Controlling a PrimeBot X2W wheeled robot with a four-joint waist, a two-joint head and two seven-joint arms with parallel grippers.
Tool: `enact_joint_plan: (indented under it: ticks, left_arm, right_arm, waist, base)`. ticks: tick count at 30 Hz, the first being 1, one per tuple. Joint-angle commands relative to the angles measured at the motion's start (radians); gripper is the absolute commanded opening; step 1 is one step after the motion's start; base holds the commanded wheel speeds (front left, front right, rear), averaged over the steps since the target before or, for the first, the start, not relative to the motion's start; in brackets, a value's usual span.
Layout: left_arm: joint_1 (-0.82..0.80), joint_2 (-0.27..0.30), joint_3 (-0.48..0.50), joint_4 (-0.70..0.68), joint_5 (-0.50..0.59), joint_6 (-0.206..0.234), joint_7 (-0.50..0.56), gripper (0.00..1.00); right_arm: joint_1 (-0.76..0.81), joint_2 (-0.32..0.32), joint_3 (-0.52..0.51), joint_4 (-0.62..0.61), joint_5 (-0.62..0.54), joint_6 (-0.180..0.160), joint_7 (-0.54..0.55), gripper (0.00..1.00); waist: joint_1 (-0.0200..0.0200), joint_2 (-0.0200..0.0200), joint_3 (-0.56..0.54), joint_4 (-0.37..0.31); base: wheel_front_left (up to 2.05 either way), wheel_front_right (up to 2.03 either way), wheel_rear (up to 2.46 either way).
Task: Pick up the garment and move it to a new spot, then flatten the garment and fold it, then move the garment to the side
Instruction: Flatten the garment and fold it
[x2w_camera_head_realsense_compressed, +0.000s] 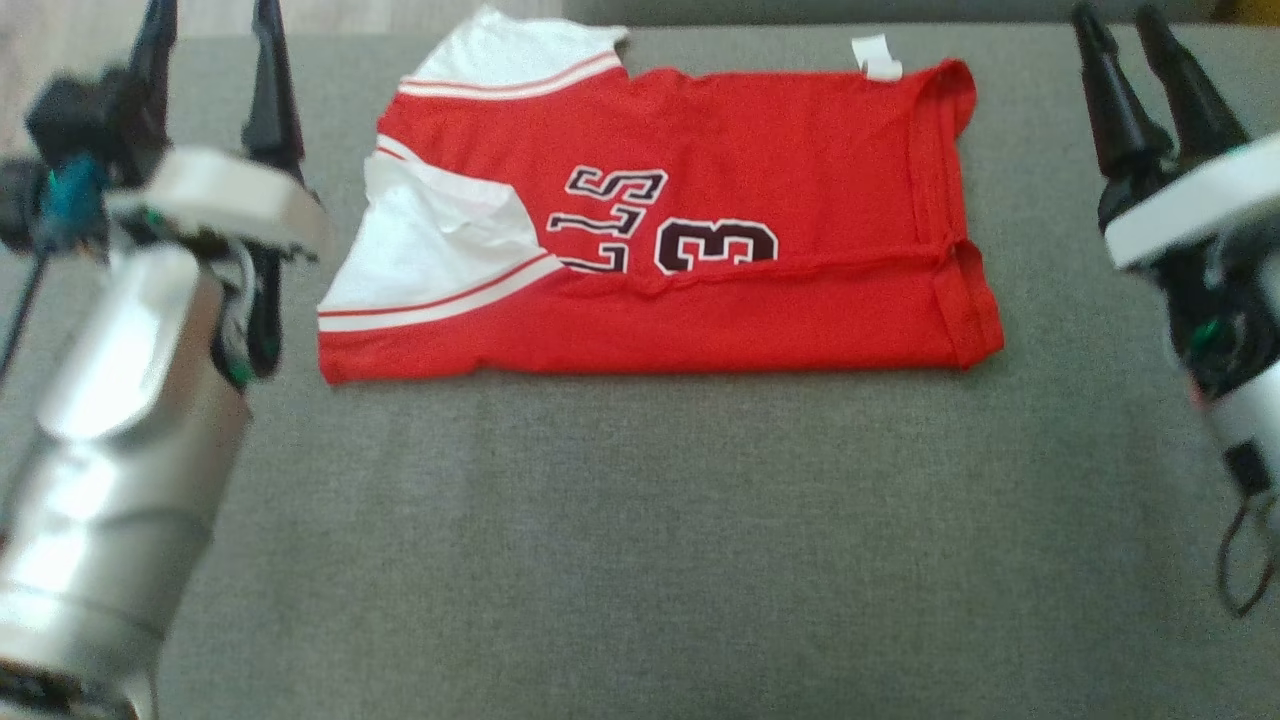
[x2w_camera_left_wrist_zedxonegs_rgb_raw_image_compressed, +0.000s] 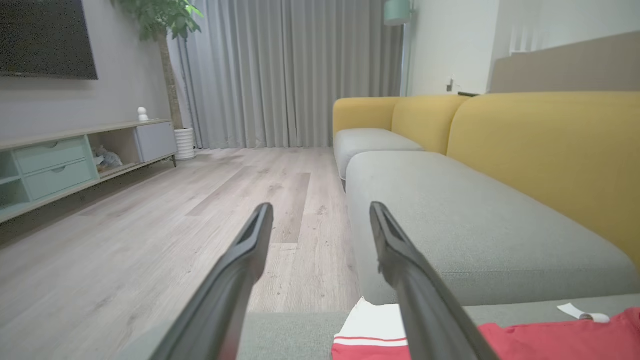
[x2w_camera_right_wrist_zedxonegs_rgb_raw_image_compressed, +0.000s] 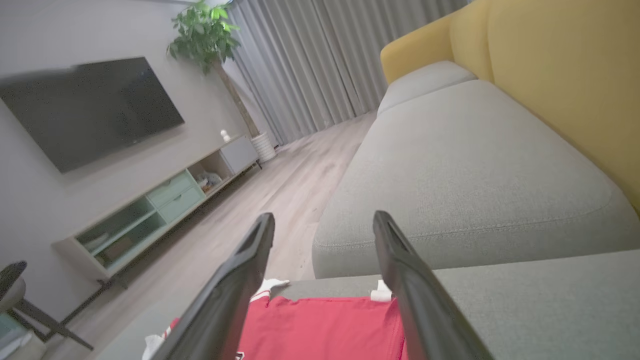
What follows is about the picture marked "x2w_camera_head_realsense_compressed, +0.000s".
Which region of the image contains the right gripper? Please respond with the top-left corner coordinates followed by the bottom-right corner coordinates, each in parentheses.
top-left (1072, 2), bottom-right (1280, 272)

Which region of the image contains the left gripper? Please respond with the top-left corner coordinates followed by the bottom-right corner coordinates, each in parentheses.
top-left (108, 0), bottom-right (332, 382)

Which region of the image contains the red Bulls 23 jersey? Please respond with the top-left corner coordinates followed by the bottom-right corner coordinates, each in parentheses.
top-left (317, 5), bottom-right (1006, 386)

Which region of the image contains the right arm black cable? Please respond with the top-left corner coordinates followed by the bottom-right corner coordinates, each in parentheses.
top-left (1215, 488), bottom-right (1280, 619)

